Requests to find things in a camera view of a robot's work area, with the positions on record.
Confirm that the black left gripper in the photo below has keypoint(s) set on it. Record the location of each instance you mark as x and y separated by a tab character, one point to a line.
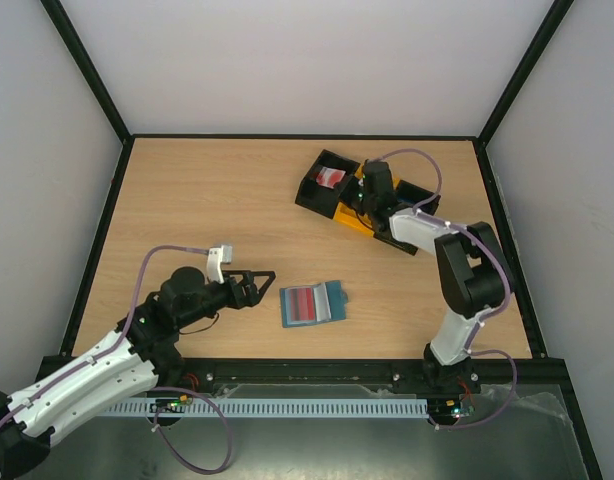
251	298

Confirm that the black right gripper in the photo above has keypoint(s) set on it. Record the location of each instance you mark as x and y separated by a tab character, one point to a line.
364	185

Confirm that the red white credit card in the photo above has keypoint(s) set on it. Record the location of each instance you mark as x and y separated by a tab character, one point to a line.
300	305
329	177

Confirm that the teal leather card holder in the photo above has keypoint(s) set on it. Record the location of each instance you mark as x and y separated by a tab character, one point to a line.
315	304

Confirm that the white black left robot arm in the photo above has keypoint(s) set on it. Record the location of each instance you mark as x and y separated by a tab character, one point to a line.
139	354

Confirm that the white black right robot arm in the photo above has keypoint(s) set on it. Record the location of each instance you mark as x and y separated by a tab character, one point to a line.
472	272

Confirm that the black bin right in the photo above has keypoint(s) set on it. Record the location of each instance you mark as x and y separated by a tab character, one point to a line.
404	218

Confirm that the black bin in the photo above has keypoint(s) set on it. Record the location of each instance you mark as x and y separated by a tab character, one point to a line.
321	188
404	218

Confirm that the yellow middle bin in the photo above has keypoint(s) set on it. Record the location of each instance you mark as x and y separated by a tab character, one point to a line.
349	199

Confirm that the black bin left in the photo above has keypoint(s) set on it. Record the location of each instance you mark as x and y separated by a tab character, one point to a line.
321	188

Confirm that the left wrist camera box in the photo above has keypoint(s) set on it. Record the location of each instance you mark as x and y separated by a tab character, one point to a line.
218	256

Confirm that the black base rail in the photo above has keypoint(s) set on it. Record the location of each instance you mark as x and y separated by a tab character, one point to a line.
409	376

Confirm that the light blue slotted cable duct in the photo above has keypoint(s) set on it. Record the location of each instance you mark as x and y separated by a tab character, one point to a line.
387	408

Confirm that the black frame post right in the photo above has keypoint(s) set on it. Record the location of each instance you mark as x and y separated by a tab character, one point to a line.
537	46

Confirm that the black frame post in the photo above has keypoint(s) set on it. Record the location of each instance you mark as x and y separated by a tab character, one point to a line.
75	46
537	46

